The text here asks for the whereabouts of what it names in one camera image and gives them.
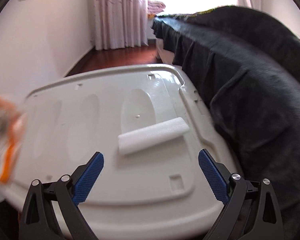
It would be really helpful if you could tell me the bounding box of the orange white snack packet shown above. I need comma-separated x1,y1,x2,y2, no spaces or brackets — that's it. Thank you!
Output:
0,96,27,184

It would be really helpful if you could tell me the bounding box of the white foam roll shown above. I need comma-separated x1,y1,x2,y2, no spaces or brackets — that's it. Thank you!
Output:
117,117,190,155

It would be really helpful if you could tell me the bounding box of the white plastic storage box lid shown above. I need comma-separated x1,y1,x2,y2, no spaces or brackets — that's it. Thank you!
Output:
1,64,236,239

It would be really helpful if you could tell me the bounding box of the pink white curtain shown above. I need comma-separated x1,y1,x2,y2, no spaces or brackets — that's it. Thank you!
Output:
94,0,148,50

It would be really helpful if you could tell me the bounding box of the folded pink quilt stack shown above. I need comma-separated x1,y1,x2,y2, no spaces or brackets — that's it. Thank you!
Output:
147,0,166,19

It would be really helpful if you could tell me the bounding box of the white bed frame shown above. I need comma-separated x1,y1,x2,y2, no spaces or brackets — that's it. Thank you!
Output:
156,38,181,68

